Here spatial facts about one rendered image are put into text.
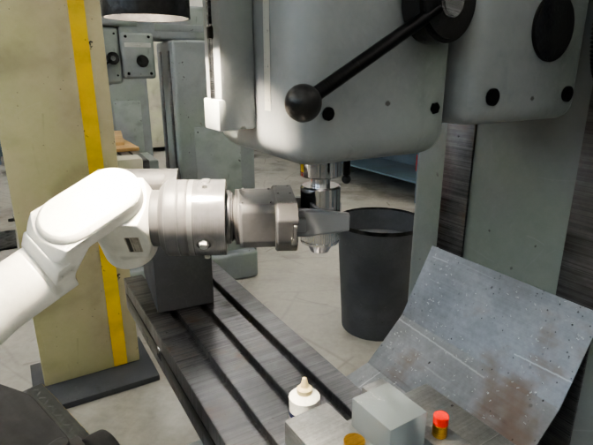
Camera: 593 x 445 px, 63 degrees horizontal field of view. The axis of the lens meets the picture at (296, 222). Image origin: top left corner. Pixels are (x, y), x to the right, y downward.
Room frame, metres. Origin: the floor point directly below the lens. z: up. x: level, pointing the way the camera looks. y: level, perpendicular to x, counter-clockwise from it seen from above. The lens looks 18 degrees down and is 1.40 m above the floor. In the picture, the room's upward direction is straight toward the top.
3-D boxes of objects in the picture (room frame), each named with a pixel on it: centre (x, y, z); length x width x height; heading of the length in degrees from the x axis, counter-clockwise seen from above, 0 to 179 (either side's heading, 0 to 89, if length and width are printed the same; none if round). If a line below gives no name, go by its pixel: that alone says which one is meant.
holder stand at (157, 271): (1.03, 0.28, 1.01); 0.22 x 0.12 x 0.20; 24
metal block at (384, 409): (0.44, -0.10, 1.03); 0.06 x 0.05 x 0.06; 33
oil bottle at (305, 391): (0.53, -0.01, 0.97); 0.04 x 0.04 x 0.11
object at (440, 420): (0.43, -0.15, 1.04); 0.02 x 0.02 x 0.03
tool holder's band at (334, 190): (0.55, -0.03, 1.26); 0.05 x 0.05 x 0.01
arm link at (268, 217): (0.55, 0.06, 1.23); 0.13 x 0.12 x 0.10; 6
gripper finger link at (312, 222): (0.52, -0.03, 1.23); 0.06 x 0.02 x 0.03; 96
